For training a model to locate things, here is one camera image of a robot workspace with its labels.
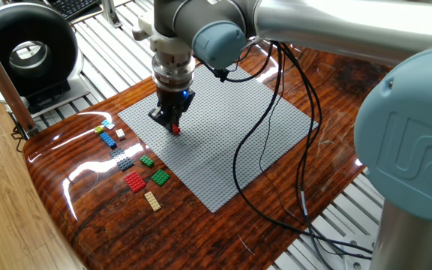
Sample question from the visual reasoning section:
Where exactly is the thin black cable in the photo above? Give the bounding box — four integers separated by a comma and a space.
256, 55, 314, 233

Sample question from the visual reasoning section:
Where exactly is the green square Lego plate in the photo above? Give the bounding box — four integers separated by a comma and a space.
150, 168, 171, 188

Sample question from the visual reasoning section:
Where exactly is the black power cord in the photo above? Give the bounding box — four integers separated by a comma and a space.
10, 112, 29, 154

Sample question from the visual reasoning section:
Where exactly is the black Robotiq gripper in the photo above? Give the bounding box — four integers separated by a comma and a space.
148, 86, 197, 132

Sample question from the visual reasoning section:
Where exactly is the thick black cable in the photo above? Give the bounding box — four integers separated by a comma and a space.
232, 41, 374, 260

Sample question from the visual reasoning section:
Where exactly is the blue Lego brick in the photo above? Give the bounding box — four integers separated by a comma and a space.
99, 131, 118, 150

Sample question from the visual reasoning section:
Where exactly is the tan Lego plate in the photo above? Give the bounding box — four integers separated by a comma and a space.
143, 190, 162, 212

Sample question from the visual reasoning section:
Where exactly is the aluminium mounting plate with bolts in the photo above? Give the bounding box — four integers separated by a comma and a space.
341, 234, 374, 270

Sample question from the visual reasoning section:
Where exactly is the black cable with grey sleeve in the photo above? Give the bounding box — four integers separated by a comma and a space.
281, 43, 374, 262

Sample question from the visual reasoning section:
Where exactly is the red square Lego plate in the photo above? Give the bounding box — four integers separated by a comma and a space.
123, 170, 148, 194

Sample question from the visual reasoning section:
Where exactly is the black keyboard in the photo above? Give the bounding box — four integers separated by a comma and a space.
46, 0, 103, 22

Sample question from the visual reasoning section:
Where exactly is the black cable with moulded plug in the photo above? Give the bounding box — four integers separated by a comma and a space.
195, 39, 275, 84

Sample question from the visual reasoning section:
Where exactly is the brown wooden pole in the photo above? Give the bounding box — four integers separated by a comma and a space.
0, 22, 39, 138

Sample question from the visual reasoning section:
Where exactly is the grey Lego baseplate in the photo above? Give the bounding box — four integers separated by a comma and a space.
117, 63, 320, 214

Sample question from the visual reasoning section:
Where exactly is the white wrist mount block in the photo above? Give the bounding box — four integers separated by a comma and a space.
131, 10, 198, 57

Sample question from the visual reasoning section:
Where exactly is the glossy wood-grain mat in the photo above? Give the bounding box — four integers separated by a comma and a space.
22, 35, 393, 270

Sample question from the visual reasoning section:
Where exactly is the dark grey Lego plate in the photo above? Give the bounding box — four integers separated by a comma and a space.
109, 147, 135, 173

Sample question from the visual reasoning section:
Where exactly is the aluminium profile bracket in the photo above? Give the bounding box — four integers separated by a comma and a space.
100, 0, 123, 29

